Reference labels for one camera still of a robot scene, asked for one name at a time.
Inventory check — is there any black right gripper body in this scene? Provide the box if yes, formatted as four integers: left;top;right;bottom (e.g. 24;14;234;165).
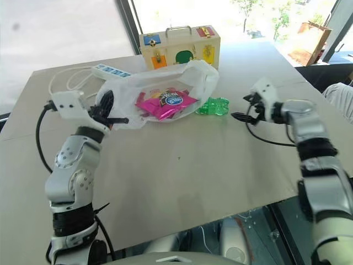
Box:
249;94;268;125

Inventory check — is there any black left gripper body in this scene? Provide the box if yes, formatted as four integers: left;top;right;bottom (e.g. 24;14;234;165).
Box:
88;106;114;130

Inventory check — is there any green plastic soda bottle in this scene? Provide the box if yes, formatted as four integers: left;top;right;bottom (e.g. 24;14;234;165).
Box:
194;96;230;117

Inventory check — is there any pink potato chips bag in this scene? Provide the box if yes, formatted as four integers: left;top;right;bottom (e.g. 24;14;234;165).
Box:
134;88;200;121

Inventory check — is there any translucent white plastic bag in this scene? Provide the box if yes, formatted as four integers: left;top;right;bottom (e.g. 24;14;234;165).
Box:
95;59;221;131

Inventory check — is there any brown paper bag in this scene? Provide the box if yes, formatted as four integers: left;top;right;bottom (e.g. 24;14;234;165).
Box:
286;20;333;67

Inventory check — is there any white power strip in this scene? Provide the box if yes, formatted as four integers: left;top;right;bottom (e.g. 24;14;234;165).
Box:
90;63;132;80

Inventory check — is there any light grey fabric object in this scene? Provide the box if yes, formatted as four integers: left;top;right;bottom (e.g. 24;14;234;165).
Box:
322;82;353;125

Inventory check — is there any grey rounded robot body shell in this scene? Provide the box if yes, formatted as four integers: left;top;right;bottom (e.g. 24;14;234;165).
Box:
110;216;253;265

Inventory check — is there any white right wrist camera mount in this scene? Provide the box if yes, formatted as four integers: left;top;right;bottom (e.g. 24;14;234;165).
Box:
249;77;277;123

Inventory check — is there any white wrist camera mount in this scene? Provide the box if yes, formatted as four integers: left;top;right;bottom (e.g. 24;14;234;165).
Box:
249;77;277;123
51;91;109;133

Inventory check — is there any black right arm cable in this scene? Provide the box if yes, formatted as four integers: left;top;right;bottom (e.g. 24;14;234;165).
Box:
245;106;298;147

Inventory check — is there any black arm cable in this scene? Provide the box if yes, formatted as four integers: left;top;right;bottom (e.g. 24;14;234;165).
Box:
245;106;298;147
36;106;54;174

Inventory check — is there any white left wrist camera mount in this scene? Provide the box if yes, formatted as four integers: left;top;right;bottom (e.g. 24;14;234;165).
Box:
51;91;109;133

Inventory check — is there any white power cord with plug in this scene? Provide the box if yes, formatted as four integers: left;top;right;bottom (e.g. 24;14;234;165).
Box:
48;66;96;96

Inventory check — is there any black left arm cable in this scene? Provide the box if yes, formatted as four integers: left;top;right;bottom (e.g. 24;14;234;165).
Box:
36;106;54;174

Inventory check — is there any dark window frame post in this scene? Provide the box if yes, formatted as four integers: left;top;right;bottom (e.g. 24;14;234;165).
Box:
115;0;145;56

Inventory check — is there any wooden lock box with handle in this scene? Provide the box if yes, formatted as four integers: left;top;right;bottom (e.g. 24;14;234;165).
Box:
138;25;222;72

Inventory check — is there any thin white cable under table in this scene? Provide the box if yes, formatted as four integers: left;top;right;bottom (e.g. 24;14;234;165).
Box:
200;225;210;251

